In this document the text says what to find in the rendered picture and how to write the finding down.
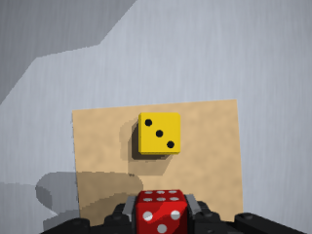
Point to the yellow die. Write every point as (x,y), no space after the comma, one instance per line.
(158,133)

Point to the red die with white pips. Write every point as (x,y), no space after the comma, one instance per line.
(161,212)

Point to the tan flat mat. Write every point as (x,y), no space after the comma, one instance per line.
(109,167)

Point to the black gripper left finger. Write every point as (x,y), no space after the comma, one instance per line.
(122,221)

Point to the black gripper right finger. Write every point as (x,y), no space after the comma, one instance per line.
(207,222)

